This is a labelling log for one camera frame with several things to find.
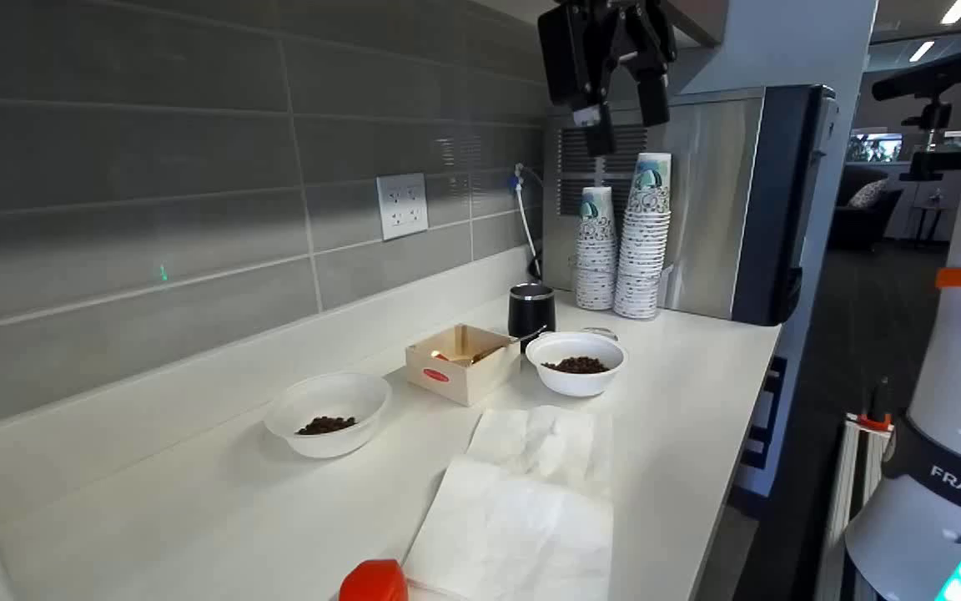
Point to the black camera on tripod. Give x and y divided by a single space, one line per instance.
927 81

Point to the red round lid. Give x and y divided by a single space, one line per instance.
374 581

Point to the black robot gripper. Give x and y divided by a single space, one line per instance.
586 40

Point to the white bowl few beans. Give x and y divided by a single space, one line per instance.
328 415

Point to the white paper napkin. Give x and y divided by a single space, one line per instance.
523 514

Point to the white wall power outlet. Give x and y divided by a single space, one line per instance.
403 204

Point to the tall patterned paper cup stack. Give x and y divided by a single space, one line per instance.
645 238

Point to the small cardboard box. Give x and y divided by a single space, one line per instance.
463 360

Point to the short patterned paper cup stack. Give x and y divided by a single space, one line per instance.
596 248

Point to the stainless steel appliance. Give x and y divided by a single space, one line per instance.
743 181

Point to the black insulated tumbler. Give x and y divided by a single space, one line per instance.
531 311

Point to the white bowl with coffee beans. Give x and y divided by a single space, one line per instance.
576 360

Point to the red white stand post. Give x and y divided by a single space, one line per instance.
860 473

